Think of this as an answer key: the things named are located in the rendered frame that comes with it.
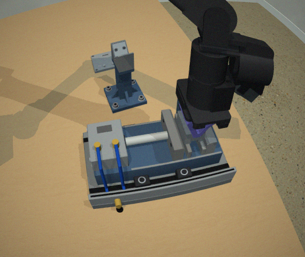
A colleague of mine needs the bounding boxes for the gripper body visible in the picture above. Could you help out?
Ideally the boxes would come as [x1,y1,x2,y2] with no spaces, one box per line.
[176,71,231,130]

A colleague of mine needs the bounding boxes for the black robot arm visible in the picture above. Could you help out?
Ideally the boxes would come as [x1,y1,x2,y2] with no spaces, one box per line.
[169,0,274,112]

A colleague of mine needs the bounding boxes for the grey flat bar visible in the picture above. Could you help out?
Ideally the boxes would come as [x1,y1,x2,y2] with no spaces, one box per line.
[196,141,206,155]
[174,114,192,158]

